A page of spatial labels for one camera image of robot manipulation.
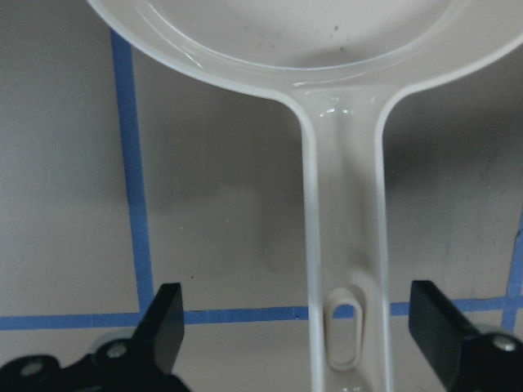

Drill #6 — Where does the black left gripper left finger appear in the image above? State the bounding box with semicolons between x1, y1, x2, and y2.
132;283;185;374

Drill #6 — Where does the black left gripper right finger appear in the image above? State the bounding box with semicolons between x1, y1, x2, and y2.
409;280;481;386

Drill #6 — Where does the beige plastic dustpan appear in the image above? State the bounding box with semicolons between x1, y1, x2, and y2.
92;1;522;391

